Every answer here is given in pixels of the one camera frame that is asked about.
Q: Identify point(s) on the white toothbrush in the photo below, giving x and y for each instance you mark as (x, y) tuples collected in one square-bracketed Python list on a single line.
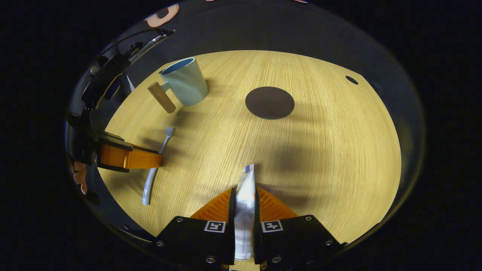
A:
[(150, 180)]

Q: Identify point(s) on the white toothpaste tube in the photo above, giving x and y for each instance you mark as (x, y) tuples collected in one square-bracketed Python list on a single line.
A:
[(244, 210)]

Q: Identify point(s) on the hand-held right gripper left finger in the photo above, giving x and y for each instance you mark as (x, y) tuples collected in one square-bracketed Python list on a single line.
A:
[(231, 226)]

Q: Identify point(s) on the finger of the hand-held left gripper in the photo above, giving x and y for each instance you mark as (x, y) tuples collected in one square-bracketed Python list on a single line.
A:
[(143, 160)]

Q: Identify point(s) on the round dark coaster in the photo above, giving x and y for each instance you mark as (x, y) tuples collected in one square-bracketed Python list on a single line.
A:
[(269, 102)]

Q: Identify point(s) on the black backdrop cloth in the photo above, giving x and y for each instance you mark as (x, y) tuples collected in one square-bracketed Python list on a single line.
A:
[(263, 30)]

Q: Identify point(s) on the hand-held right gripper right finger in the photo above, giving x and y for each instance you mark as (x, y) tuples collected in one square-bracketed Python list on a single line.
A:
[(258, 226)]

